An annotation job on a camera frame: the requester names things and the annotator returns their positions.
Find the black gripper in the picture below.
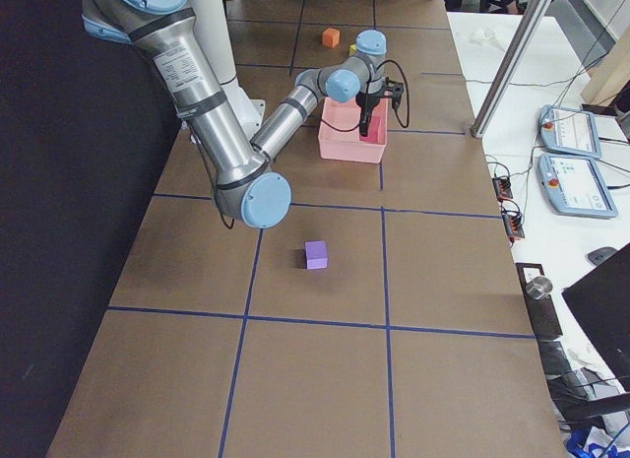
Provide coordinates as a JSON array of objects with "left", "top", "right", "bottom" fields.
[{"left": 357, "top": 84, "right": 388, "bottom": 137}]

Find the orange foam block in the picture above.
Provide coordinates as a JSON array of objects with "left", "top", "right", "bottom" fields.
[{"left": 321, "top": 28, "right": 341, "bottom": 48}]

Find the purple foam block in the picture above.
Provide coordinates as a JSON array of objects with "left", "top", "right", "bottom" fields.
[{"left": 304, "top": 240, "right": 329, "bottom": 270}]

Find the red foam block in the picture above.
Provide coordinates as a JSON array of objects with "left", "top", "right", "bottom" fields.
[{"left": 359, "top": 115, "right": 387, "bottom": 145}]

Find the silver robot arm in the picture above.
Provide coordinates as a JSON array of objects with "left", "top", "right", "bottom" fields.
[{"left": 82, "top": 0, "right": 406, "bottom": 229}]

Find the pink plastic bin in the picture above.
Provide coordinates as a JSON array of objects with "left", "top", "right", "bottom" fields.
[{"left": 318, "top": 98, "right": 389, "bottom": 164}]

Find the orange black connector box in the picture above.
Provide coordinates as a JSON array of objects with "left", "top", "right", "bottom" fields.
[{"left": 492, "top": 175, "right": 513, "bottom": 202}]

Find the upper teach pendant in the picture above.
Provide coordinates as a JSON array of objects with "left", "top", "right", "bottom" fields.
[{"left": 538, "top": 104, "right": 601, "bottom": 159}]

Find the teach pendant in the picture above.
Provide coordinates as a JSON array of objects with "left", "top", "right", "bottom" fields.
[
  {"left": 537, "top": 153, "right": 618, "bottom": 220},
  {"left": 538, "top": 104, "right": 601, "bottom": 159}
]

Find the lower teach pendant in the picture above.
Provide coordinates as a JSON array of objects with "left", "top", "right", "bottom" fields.
[{"left": 537, "top": 153, "right": 618, "bottom": 220}]

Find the metal cylinder weight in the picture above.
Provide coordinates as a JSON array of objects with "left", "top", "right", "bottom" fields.
[{"left": 525, "top": 276, "right": 553, "bottom": 300}]

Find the computer mouse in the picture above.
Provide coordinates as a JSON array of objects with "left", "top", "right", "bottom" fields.
[{"left": 587, "top": 246, "right": 617, "bottom": 266}]

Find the black monitor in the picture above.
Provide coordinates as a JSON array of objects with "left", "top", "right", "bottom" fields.
[{"left": 562, "top": 245, "right": 630, "bottom": 391}]

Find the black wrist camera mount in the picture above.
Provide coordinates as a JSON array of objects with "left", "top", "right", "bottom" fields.
[{"left": 383, "top": 77, "right": 405, "bottom": 108}]

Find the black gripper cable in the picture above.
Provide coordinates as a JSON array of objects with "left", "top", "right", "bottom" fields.
[{"left": 322, "top": 59, "right": 411, "bottom": 134}]

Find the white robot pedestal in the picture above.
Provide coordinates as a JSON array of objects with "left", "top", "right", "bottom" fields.
[{"left": 189, "top": 0, "right": 266, "bottom": 138}]

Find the aluminium frame post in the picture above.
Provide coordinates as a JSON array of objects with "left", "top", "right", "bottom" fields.
[{"left": 471, "top": 0, "right": 552, "bottom": 138}]

